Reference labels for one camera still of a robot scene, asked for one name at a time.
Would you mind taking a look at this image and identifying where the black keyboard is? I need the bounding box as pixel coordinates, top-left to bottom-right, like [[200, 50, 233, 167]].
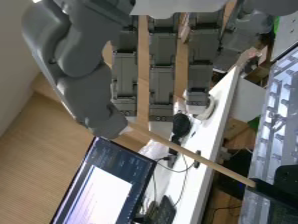
[[145, 194, 179, 224]]

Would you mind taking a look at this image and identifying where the wooden chopstick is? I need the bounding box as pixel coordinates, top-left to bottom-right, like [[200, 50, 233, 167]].
[[127, 123, 258, 188]]

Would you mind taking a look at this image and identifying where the black computer mouse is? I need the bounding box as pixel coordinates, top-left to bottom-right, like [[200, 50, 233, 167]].
[[172, 112, 193, 138]]

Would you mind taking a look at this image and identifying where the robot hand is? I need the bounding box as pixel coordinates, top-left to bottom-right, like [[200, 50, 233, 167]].
[[20, 0, 298, 140]]

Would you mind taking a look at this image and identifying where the black plate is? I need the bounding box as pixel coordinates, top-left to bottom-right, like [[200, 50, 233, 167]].
[[244, 165, 298, 209]]

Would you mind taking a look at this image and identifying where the lit computer monitor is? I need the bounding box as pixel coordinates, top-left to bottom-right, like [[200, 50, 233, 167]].
[[50, 135, 157, 224]]

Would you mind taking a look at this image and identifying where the clear box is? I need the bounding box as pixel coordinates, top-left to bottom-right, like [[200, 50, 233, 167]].
[[241, 46, 298, 224]]

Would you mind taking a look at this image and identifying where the white desk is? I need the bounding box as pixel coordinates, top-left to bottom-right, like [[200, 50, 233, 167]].
[[140, 64, 269, 224]]

